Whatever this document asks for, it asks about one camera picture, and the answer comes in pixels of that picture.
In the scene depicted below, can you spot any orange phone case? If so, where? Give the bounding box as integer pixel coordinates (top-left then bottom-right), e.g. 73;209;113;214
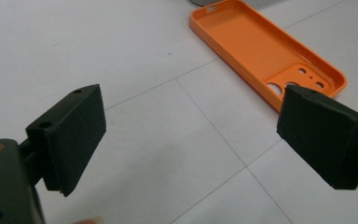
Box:
188;0;348;113

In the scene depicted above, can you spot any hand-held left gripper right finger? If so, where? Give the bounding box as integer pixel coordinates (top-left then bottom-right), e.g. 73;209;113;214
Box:
276;84;358;190

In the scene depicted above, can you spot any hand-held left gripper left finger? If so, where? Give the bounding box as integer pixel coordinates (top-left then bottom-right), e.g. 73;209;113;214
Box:
18;83;107;198

